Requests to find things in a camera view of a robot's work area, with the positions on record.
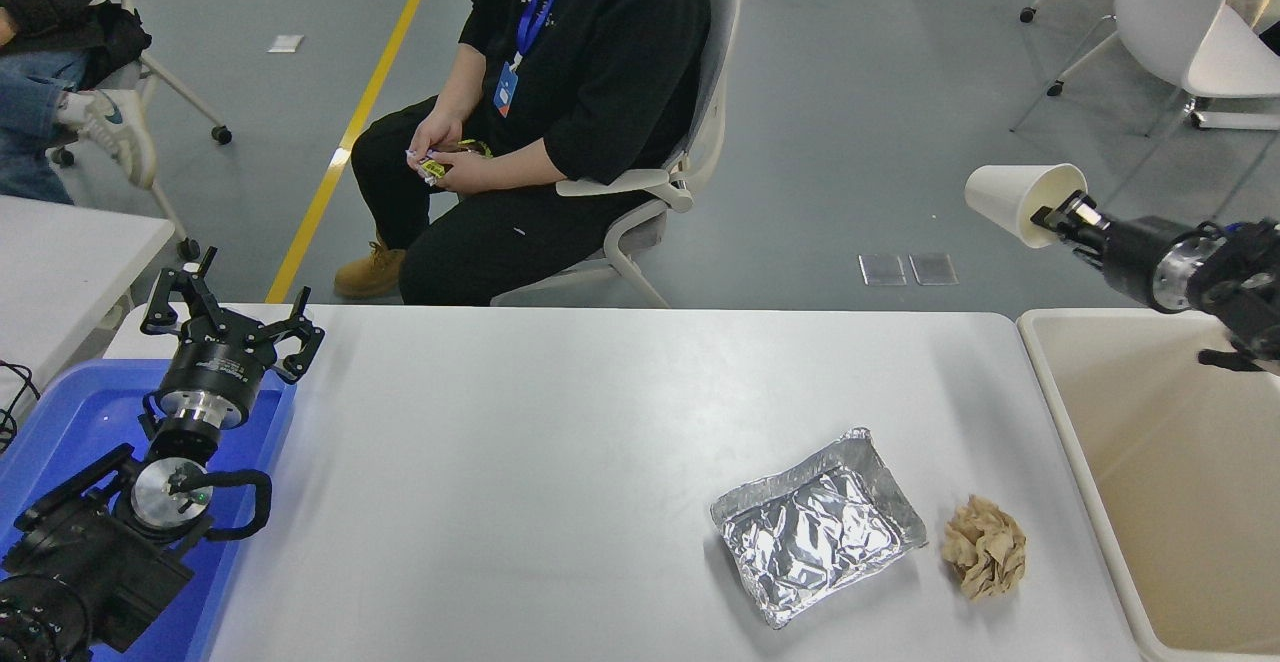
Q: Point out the white shell chair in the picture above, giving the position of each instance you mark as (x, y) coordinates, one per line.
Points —
(1180, 12)

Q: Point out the person's right forearm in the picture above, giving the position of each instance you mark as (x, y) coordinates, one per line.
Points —
(455, 87)

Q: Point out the white paper cup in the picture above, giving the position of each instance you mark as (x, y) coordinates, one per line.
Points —
(1005, 197)

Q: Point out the silver foil tray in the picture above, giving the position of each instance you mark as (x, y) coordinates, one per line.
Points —
(815, 532)

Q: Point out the person's left forearm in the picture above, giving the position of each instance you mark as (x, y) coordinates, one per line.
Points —
(515, 162)

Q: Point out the person's hand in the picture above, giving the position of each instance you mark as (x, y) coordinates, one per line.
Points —
(5, 30)

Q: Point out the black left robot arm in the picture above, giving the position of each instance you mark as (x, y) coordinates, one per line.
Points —
(80, 562)

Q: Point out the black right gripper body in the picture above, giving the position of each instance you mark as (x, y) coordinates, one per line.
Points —
(1130, 252)

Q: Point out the white wheeled chair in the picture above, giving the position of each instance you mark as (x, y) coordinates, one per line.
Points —
(130, 72)

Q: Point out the blue plastic tray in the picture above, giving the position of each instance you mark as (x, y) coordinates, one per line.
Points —
(70, 412)

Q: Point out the small white table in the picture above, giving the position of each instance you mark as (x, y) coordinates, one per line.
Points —
(70, 252)

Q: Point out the person's right hand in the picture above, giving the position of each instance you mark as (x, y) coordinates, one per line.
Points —
(438, 137)

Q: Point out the clear floor plate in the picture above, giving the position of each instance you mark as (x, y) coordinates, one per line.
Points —
(884, 270)
(934, 269)

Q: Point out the person's left hand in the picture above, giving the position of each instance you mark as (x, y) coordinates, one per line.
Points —
(458, 172)

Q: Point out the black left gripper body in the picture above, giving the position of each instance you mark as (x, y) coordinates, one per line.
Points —
(210, 367)

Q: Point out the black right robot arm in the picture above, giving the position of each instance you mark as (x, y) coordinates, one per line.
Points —
(1240, 282)

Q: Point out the tan paper ball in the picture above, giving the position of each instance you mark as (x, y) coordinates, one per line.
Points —
(985, 547)

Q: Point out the large pale plastic bin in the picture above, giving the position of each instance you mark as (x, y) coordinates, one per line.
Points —
(1180, 502)

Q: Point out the purple yellow snack bar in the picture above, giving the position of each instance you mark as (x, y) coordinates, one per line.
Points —
(432, 169)

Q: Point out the grey white office chair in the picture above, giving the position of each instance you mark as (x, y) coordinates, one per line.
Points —
(720, 22)

